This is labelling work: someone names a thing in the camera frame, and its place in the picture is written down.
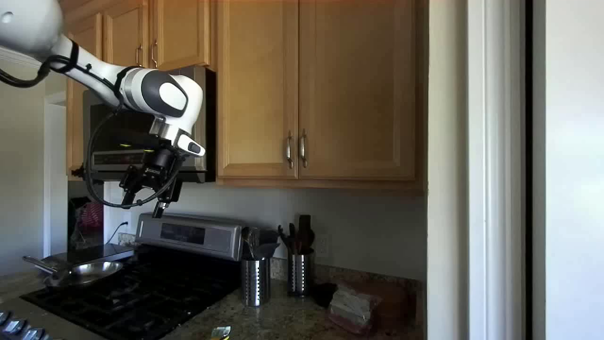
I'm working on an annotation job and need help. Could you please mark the grey metal kitchen utensils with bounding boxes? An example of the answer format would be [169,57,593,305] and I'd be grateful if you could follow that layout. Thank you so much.
[240,225,282,261]

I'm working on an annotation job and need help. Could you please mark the perforated steel utensil holder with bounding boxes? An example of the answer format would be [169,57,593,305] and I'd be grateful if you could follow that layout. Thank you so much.
[240,256,274,310]
[288,252,316,299]

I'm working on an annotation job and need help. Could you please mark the clear plastic bread bag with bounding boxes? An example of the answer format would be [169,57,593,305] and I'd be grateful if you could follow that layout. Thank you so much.
[327,284,384,337]

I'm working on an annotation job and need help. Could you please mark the stainless steel microwave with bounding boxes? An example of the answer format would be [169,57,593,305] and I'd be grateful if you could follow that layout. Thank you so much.
[82,65,220,186]

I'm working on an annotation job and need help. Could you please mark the stainless steel black stove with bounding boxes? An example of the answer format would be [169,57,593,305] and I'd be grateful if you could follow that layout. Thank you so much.
[0,212,255,340]

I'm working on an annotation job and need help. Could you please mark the small black dish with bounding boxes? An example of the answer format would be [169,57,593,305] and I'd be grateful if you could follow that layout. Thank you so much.
[310,282,340,310]

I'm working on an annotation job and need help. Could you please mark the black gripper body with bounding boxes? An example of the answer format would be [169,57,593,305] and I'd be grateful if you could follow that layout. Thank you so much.
[121,148,188,199]

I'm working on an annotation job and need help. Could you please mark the pink cloth item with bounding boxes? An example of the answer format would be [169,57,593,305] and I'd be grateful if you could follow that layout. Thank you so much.
[78,201,104,235]

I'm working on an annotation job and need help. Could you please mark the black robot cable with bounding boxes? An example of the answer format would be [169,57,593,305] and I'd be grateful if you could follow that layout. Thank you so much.
[0,53,191,212]

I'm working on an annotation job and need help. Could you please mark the white door frame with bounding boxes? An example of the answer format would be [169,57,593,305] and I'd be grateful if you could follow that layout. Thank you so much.
[467,0,529,340]

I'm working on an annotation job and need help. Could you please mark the small wooden cabinet door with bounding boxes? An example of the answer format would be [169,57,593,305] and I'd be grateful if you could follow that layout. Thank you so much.
[103,2,152,69]
[148,0,214,72]

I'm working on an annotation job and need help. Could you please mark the narrow wooden cabinet door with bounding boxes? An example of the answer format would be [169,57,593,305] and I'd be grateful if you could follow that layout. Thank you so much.
[216,0,303,184]

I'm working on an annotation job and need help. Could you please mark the silver cabinet door handle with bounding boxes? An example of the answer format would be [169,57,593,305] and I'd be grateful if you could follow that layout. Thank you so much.
[299,129,310,171]
[284,129,297,171]

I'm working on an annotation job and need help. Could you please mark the wide wooden cabinet door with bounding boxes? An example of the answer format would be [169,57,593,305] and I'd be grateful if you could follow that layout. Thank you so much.
[299,0,420,186]

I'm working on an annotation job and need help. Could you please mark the black power cord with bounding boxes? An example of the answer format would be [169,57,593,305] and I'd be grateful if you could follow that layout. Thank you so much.
[104,220,133,250]

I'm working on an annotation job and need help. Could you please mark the dark kitchen utensils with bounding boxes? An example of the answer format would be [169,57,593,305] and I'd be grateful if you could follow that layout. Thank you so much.
[276,214,318,257]

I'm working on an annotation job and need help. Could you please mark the steel frying pan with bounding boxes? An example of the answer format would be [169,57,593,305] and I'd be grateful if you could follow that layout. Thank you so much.
[23,254,127,290]

